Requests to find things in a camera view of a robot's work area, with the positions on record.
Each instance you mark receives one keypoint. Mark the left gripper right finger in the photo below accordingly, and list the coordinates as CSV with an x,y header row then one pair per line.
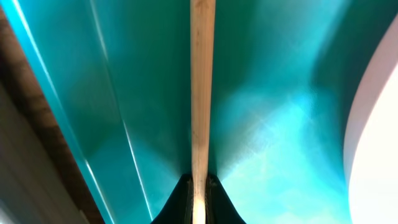
x,y
219,208

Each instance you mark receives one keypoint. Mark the teal plastic tray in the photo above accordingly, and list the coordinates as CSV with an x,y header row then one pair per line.
x,y
116,77

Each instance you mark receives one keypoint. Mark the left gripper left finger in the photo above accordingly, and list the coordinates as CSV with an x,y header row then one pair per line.
x,y
179,206

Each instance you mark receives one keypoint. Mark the large white plate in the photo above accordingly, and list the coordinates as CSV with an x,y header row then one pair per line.
x,y
370,143

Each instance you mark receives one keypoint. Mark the wooden chopstick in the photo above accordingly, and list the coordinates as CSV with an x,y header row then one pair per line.
x,y
202,27

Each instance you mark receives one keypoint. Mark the grey plastic dish rack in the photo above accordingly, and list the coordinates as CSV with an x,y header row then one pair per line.
x,y
30,185

